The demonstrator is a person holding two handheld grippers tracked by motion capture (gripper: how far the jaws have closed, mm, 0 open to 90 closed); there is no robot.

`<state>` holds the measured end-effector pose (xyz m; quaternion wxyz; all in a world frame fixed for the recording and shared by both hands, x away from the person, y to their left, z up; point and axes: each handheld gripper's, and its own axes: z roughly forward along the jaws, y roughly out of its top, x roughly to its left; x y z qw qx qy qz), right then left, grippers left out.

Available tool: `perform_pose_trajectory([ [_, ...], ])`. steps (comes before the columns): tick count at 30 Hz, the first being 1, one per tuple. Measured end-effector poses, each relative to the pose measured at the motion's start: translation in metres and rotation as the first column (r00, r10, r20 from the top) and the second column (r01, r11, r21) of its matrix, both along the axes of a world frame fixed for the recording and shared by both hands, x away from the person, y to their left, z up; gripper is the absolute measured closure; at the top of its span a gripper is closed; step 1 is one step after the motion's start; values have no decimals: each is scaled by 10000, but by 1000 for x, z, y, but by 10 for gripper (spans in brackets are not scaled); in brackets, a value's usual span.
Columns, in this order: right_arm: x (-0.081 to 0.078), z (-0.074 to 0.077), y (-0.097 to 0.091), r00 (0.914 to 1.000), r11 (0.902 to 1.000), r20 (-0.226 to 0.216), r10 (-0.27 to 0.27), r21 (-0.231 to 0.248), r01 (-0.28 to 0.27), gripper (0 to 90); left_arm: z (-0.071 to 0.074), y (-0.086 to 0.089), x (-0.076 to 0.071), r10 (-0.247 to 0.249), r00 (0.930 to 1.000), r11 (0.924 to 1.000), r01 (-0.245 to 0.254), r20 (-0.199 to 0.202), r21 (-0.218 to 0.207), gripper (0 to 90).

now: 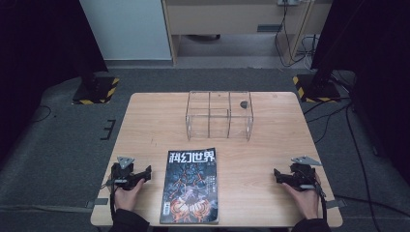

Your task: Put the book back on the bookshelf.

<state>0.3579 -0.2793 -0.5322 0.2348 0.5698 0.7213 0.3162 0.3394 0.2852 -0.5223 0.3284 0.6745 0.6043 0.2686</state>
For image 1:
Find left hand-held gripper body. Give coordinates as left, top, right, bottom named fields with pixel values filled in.
left=110, top=156, right=143, bottom=191

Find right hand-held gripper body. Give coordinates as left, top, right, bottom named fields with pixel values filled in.
left=287, top=156, right=323, bottom=192

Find dark illustrated magazine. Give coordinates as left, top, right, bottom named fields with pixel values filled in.
left=159, top=147, right=220, bottom=225

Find clear acrylic divider rack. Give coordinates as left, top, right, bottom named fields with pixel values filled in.
left=185, top=90, right=254, bottom=142

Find person's left hand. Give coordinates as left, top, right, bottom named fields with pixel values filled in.
left=114, top=179, right=146, bottom=212

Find person's right hand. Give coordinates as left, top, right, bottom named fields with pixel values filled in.
left=282, top=174, right=321, bottom=221

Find grey tape strip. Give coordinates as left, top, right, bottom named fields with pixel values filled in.
left=85, top=197, right=109, bottom=209
left=325, top=199, right=348, bottom=210

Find black yellow striped stand base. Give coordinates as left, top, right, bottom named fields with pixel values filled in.
left=72, top=75, right=121, bottom=105
left=292, top=73, right=342, bottom=104

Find white panel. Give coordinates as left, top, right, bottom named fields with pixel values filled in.
left=79, top=0, right=172, bottom=62

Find dark curtain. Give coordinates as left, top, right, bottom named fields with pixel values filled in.
left=0, top=0, right=109, bottom=162
left=309, top=0, right=410, bottom=185

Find light wooden desk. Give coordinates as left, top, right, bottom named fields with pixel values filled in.
left=161, top=0, right=334, bottom=67

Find left hand-held gripper black cable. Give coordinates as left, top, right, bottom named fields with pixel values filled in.
left=100, top=180, right=118, bottom=224

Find hand-held gripper black cable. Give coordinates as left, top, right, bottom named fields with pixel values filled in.
left=100, top=180, right=118, bottom=224
left=313, top=178, right=329, bottom=223

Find right hand-held gripper black cable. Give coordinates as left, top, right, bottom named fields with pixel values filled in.
left=313, top=178, right=329, bottom=223

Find thin black floor cable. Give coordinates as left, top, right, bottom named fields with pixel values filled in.
left=28, top=104, right=53, bottom=126

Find hanging black cables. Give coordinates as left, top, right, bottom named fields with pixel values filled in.
left=274, top=0, right=321, bottom=70

